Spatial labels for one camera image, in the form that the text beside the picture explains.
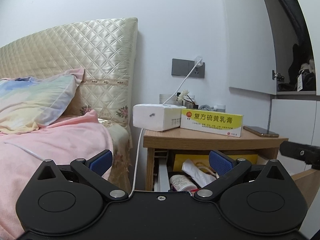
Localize metal door hinge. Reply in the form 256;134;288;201
272;70;285;82

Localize wooden bedside cabinet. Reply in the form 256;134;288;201
143;128;288;191

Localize white artificial flower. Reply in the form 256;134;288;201
178;89;189;101

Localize pink blanket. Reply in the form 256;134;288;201
0;67;114;238

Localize floral bed sheet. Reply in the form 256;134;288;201
98;119;132;193

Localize wooden cabinet drawer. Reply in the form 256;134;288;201
153;152;320;210

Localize white tissue pack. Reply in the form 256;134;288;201
132;104;185;132

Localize white charger plug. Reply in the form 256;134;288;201
194;56;203;68

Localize gold smartphone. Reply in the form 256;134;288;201
243;126;279;138

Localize white charging cable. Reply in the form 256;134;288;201
128;60;201;198

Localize white tube in drawer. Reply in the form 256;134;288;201
182;159;216;188

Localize grey crumpled cloth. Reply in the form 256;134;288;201
199;105;215;112

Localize grey wall socket panel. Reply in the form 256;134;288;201
171;59;206;79

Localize white wardrobe door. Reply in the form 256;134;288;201
224;0;276;94

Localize cream quilted headboard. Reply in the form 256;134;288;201
1;17;138;128

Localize white pill bottle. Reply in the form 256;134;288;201
169;174;197;192

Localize yellow box in drawer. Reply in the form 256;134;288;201
172;154;259;172

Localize pastel rainbow pillow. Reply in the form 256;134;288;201
1;72;83;134

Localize dark clothes in wardrobe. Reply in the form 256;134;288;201
278;0;316;92

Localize yellow white ointment box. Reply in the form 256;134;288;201
180;109;244;138

